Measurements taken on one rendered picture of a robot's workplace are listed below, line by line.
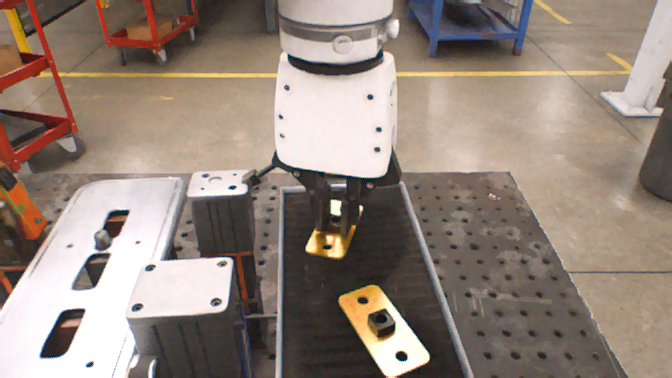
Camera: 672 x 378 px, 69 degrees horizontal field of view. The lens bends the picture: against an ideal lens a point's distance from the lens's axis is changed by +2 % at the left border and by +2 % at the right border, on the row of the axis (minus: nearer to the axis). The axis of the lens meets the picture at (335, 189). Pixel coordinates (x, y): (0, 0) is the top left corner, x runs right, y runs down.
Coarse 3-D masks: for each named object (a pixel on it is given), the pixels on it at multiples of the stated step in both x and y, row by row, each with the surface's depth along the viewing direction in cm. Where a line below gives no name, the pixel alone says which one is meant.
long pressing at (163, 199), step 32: (96, 192) 81; (128, 192) 81; (160, 192) 81; (64, 224) 74; (96, 224) 74; (128, 224) 74; (160, 224) 74; (64, 256) 68; (128, 256) 68; (160, 256) 67; (32, 288) 63; (64, 288) 63; (96, 288) 63; (128, 288) 63; (0, 320) 59; (32, 320) 59; (96, 320) 59; (0, 352) 55; (32, 352) 55; (96, 352) 55; (128, 352) 55
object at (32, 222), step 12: (0, 168) 69; (0, 180) 68; (12, 180) 70; (0, 192) 69; (12, 192) 70; (24, 192) 73; (12, 204) 70; (24, 204) 72; (24, 216) 72; (36, 216) 74; (24, 228) 73; (36, 228) 74
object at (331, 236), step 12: (336, 204) 51; (336, 216) 48; (360, 216) 49; (336, 228) 47; (312, 240) 46; (324, 240) 46; (336, 240) 46; (348, 240) 46; (312, 252) 45; (324, 252) 45; (336, 252) 45
